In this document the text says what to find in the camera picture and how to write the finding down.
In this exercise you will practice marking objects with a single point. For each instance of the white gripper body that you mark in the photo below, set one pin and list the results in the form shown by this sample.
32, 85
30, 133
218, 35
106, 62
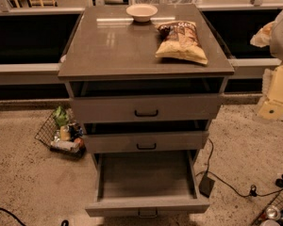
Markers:
271, 107

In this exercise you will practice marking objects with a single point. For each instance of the brown chip bag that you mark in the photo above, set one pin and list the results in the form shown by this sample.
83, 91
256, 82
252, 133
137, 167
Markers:
180, 41

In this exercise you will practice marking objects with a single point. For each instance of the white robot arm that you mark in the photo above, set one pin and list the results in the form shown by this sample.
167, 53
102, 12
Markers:
271, 35

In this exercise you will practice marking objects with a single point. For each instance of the grey top drawer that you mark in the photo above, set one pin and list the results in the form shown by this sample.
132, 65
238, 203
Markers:
146, 108

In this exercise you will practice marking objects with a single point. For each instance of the grey middle drawer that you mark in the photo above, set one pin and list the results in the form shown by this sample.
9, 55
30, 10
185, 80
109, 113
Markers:
146, 142

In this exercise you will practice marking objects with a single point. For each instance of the grey drawer cabinet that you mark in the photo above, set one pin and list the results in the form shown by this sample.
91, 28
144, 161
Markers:
113, 56

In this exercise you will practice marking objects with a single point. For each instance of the grey open bottom drawer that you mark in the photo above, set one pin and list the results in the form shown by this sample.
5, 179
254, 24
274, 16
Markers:
146, 185

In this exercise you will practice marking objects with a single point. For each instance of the black power adapter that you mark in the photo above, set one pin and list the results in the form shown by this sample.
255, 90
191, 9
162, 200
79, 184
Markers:
206, 185

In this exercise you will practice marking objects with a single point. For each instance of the silver can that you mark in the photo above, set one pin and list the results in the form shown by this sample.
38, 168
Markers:
272, 212

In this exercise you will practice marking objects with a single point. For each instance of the beige ceramic bowl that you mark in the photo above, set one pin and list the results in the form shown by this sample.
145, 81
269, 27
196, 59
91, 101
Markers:
141, 13

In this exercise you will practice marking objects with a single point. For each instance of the white can in basket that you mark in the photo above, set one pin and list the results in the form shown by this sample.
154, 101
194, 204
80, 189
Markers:
67, 146

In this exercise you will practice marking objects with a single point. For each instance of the yellow bottle in basket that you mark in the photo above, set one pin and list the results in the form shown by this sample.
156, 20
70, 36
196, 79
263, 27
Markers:
64, 133

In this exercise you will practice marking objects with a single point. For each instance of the green leafy vegetable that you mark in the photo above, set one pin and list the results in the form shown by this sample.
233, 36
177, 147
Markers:
60, 116

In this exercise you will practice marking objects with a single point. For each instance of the black wire basket left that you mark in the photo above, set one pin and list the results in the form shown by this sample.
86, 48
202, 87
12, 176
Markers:
46, 135

